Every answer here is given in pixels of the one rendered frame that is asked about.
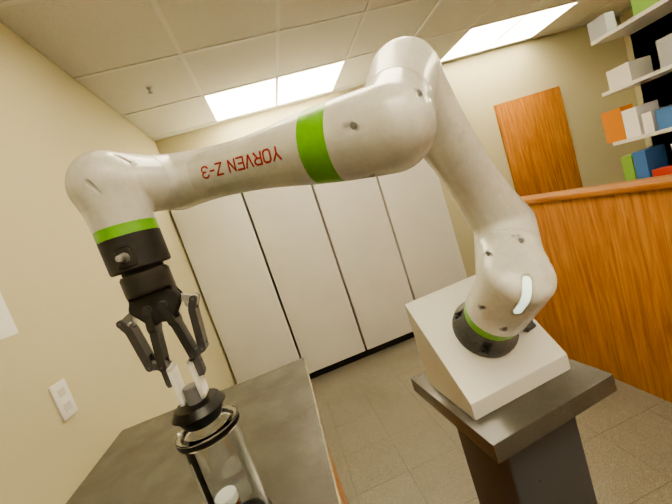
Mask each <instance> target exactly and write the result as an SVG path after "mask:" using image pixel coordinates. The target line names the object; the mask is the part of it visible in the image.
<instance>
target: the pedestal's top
mask: <svg viewBox="0 0 672 504"><path fill-rule="evenodd" d="M568 360H569V364H570V368H571V369H569V370H568V371H566V372H564V373H562V374H560V375H558V376H556V377H555V378H553V379H551V380H549V381H547V382H545V383H544V384H542V385H540V386H538V387H536V388H534V389H533V390H531V391H529V392H527V393H525V394H523V395H522V396H520V397H518V398H516V399H514V400H512V401H511V402H509V403H507V404H505V405H503V406H501V407H499V408H498V409H496V410H494V411H492V412H490V413H488V414H487V415H485V416H483V417H481V418H479V419H477V420H474V419H473V418H472V417H471V416H469V415H468V414H467V413H466V412H464V411H463V410H462V409H461V408H459V407H458V406H457V405H456V404H454V403H453V402H452V401H451V400H449V399H448V398H447V397H446V396H444V395H443V394H442V393H441V392H439V391H438V390H437V389H436V388H434V387H433V386H432V385H431V384H429V381H428V378H427V375H426V372H425V371H424V372H422V373H420V374H418V375H416V376H414V377H412V378H411V381H412V384H413V387H414V390H415V391H416V392H417V393H418V394H419V395H420V396H421V397H422V398H424V399H425V400H426V401H427V402H428V403H429V404H431V405H432V406H433V407H434V408H435V409H436V410H437V411H439V412H440V413H441V414H442V415H443V416H444V417H445V418H447V419H448V420H449V421H450V422H451V423H452V424H453V425H455V426H456V427H457V428H458V429H459V430H460V431H461V432H463V433H464V434H465V435H466V436H467V437H468V438H470V439H471V440H472V441H473V442H474V443H475V444H476V445H478V446H479V447H480V448H481V449H482V450H483V451H484V452H486V453H487V454H488V455H489V456H490V457H491V458H492V459H494V460H495V461H496V462H497V463H498V464H499V463H501V462H503V461H504V460H506V459H507V458H509V457H511V456H512V455H514V454H516V453H517V452H519V451H520V450H522V449H524V448H525V447H527V446H528V445H530V444H532V443H533V442H535V441H537V440H538V439H540V438H541V437H543V436H545V435H546V434H548V433H549V432H551V431H553V430H554V429H556V428H558V427H559V426H561V425H562V424H564V423H566V422H567V421H569V420H570V419H572V418H574V417H575V416H577V415H579V414H580V413H582V412H583V411H585V410H587V409H588V408H590V407H592V406H593V405H595V404H596V403H598V402H600V401H601V400H603V399H604V398H606V397H608V396H609V395H611V394H613V393H614V392H616V391H617V388H616V384H615V380H614V375H613V374H611V373H608V372H606V371H603V370H600V369H597V368H594V367H592V366H589V365H586V364H583V363H580V362H578V361H575V360H572V359H569V358H568Z"/></svg>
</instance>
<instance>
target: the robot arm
mask: <svg viewBox="0 0 672 504"><path fill-rule="evenodd" d="M423 158H424V159H425V160H426V162H427V163H428V164H429V165H430V167H431V168H432V169H433V170H434V172H435V173H436V174H437V176H438V177H439V178H440V180H441V181H442V182H443V184H444V185H445V187H446V188H447V189H448V191H449V192H450V194H451V195H452V197H453V198H454V200H455V201H456V203H457V205H458V206H459V208H460V209H461V211H462V213H463V215H464V216H465V218H466V220H467V222H468V224H469V225H470V227H471V229H472V231H473V234H474V248H475V267H476V279H475V281H474V283H473V285H472V287H471V289H470V291H469V293H468V295H467V298H466V301H465V302H463V303H462V304H460V305H459V306H458V307H457V309H456V310H455V312H454V315H453V318H452V328H453V331H454V334H455V336H456V337H457V339H458V340H459V342H460V343H461V344H462V345H463V346H464V347H465V348H466V349H468V350H469V351H471V352H472V353H474V354H476V355H479V356H482V357H486V358H499V357H502V356H505V355H507V354H508V353H510V352H511V351H512V350H513V349H514V348H515V346H516V345H517V343H518V339H519V333H521V332H522V331H523V332H527V333H528V332H529V331H531V330H532V329H534V328H535V327H536V324H535V323H534V322H533V319H534V318H535V316H536V315H537V314H538V313H539V312H540V311H541V309H542V308H543V307H544V306H545V305H546V304H547V302H548V301H549V300H550V299H551V297H552V296H553V295H554V293H555V291H556V288H557V276H556V273H555V270H554V268H553V266H552V264H551V263H550V260H549V258H548V256H547V254H546V253H545V251H544V248H543V245H542V241H541V237H540V232H539V228H538V223H537V219H536V216H535V214H534V212H533V210H532V209H531V208H530V207H529V206H528V205H527V204H526V203H525V202H524V200H523V199H522V198H521V197H520V196H519V195H518V194H517V193H516V191H515V190H514V189H513V188H512V187H511V185H510V184H509V183H508V182H507V180H506V179H505V178H504V176H503V175H502V174H501V172H500V171H499V170H498V168H497V167H496V165H495V164H494V163H493V161H492V160H491V158H490V157H489V155H488V154H487V152H486V151H485V149H484V147H483V146H482V144H481V143H480V141H479V139H478V138H477V136H476V134H475V132H474V131H473V129H472V127H471V125H470V123H469V122H468V120H467V118H466V116H465V114H464V112H463V110H462V108H461V106H460V104H459V102H458V100H457V98H456V96H455V94H454V92H453V89H452V87H451V85H450V83H449V81H448V78H447V76H446V74H445V71H444V69H443V66H442V64H441V62H440V59H439V57H438V55H437V53H436V51H435V50H434V49H433V47H432V46H431V45H430V44H429V43H427V42H426V41H424V40H422V39H420V38H417V37H413V36H403V37H399V38H396V39H393V40H391V41H389V42H388V43H386V44H385V45H384V46H383V47H382V48H380V50H379V51H378V52H377V53H376V55H375V56H374V58H373V60H372V62H371V64H370V66H369V70H368V75H367V80H366V84H365V87H364V88H361V89H358V90H355V91H352V92H349V93H346V94H344V95H341V96H338V97H336V98H333V99H330V100H328V101H325V102H323V103H320V104H317V105H315V106H312V107H310V108H308V109H305V110H303V111H301V112H298V113H296V114H294V115H291V116H289V117H287V118H285V119H282V120H280V121H278V122H276V123H274V124H271V125H269V126H267V127H265V128H262V129H260V130H258V131H255V132H253V133H250V134H248V135H245V136H242V137H239V138H237V139H234V140H231V141H227V142H224V143H221V144H217V145H213V146H209V147H205V148H201V149H196V150H191V151H185V152H178V153H169V154H156V155H141V154H132V153H123V152H116V151H109V150H95V151H90V152H87V153H84V154H82V155H80V156H78V157H77V158H76V159H75V160H73V161H72V163H71V164H70V165H69V167H68V168H67V171H66V174H65V180H64V182H65V189H66V192H67V195H68V197H69V198H70V200H71V201H72V203H73V204H74V205H75V206H76V208H77V209H78V210H79V212H80V213H81V215H82V217H83V218H84V220H85V221H86V223H87V225H88V227H89V229H90V231H91V233H92V236H93V238H94V240H95V243H96V245H97V247H98V250H99V252H100V254H101V257H102V259H103V262H104V264H105V266H106V269H107V271H108V273H109V276H110V277H115V276H119V275H121V276H122V279H120V281H119V283H120V286H121V288H122V290H123V293H124V295H125V298H126V299H127V301H128V303H129V308H128V311H129V313H128V314H127V315H126V316H125V317H124V318H123V319H121V320H119V321H118V322H116V327H117V328H119V329H120V330H121V331H122V332H123V333H125V334H126V336H127V338H128V340H129V341H130V343H131V345H132V347H133V348H134V350H135V352H136V354H137V355H138V357H139V359H140V361H141V362H142V364H143V366H144V368H145V369H146V371H147V372H151V371H160V372H161V374H162V376H163V379H164V381H165V384H166V386H167V387H168V388H170V387H173V389H174V392H175V394H176V397H177V399H178V402H179V404H180V407H183V406H185V404H186V402H187V401H186V399H185V396H184V394H183V391H182V390H183V388H184V387H185V384H184V382H183V379H182V376H181V374H180V371H179V369H178V366H177V364H176V362H173V363H171V362H172V360H171V361H170V358H169V354H168V350H167V346H166V341H165V337H164V333H163V329H162V322H166V321H167V323H168V325H169V326H171V327H172V329H173V330H174V332H175V334H176V336H177V337H178V339H179V341H180V343H181V344H182V346H183V348H184V349H185V351H186V353H187V355H188V356H189V359H188V361H187V362H186V364H187V366H188V368H189V371H190V373H191V375H192V378H193V380H194V382H195V385H196V387H197V389H198V392H199V394H200V397H201V399H203V398H205V397H206V395H207V393H208V391H209V387H208V385H207V382H206V380H205V378H204V374H205V373H206V366H205V363H204V361H203V359H202V356H201V353H203V352H204V351H205V350H206V349H207V347H208V345H209V342H208V338H207V334H206V331H205V327H204V323H203V319H202V316H201V312H200V308H199V301H200V294H199V293H194V294H185V293H183V292H182V291H181V290H180V289H179V288H178V287H177V286H176V283H175V280H174V277H173V275H172V272H171V270H170V267H169V265H168V266H167V264H164V263H163V261H165V260H168V259H170V258H171V255H170V252H169V250H168V247H167V245H166V242H165V240H164V237H163V235H162V232H161V229H160V227H159V224H158V222H157V219H156V217H155V214H154V212H158V211H170V210H185V209H189V208H191V207H194V206H196V205H199V204H202V203H205V202H208V201H211V200H214V199H217V198H221V197H225V196H229V195H233V194H238V193H243V192H248V191H254V190H261V189H268V188H278V187H290V186H304V185H316V184H325V183H335V182H343V181H351V180H358V179H365V178H371V177H378V176H384V175H389V174H395V173H400V172H403V171H406V170H408V169H410V168H412V167H414V166H415V165H417V164H418V163H419V162H420V161H421V160H422V159H423ZM182 301H184V304H185V306H186V307H188V313H189V317H190V320H191V324H192V328H193V332H194V335H195V339H196V342H195V340H194V339H193V337H192V335H191V333H190V332H189V330H188V328H187V326H186V325H185V323H184V321H183V319H182V315H181V314H180V312H179V309H180V305H181V302H182ZM135 318H137V319H139V320H140V321H142V322H144V323H145V325H146V329H147V332H148V333H149V335H150V339H151V343H152V347H153V351H154V352H153V351H152V349H151V347H150V345H149V344H148V342H147V340H146V338H145V336H144V335H143V333H142V331H141V329H140V328H139V326H138V325H137V320H136V319H135ZM196 343H197V344H196ZM170 363H171V365H170Z"/></svg>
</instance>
